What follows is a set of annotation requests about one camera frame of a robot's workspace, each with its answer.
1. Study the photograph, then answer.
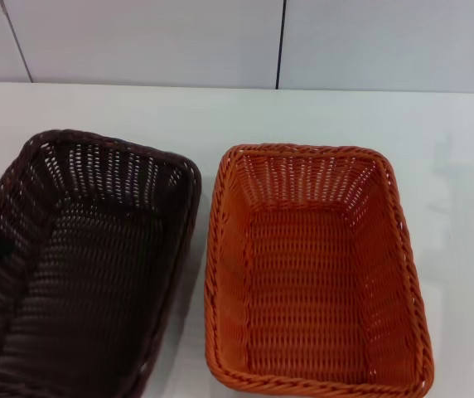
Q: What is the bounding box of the dark brown woven basket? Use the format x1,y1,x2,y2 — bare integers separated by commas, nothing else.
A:
0,129,202,398

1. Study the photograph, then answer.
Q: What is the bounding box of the orange woven basket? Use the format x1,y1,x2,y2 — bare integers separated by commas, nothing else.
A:
203,143,435,398

